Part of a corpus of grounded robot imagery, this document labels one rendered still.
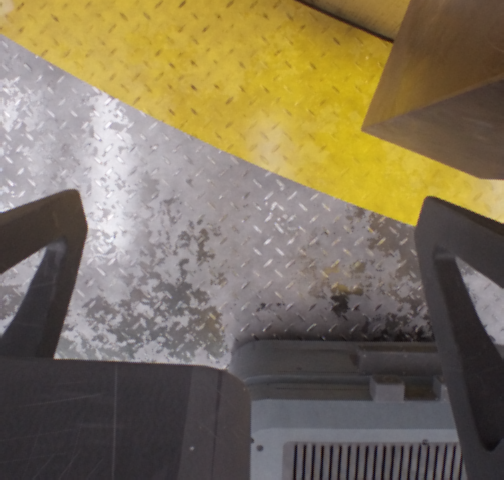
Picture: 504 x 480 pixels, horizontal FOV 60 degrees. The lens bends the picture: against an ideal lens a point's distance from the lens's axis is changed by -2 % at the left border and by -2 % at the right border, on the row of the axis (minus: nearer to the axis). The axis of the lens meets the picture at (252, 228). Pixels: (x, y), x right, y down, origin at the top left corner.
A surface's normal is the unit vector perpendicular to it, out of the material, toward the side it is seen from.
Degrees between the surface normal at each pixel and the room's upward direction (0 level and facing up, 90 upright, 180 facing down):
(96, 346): 0
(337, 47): 0
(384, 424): 45
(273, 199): 0
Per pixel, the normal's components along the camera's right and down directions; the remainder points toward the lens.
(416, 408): 0.01, -0.61
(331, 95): 0.00, 0.13
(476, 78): -0.94, -0.35
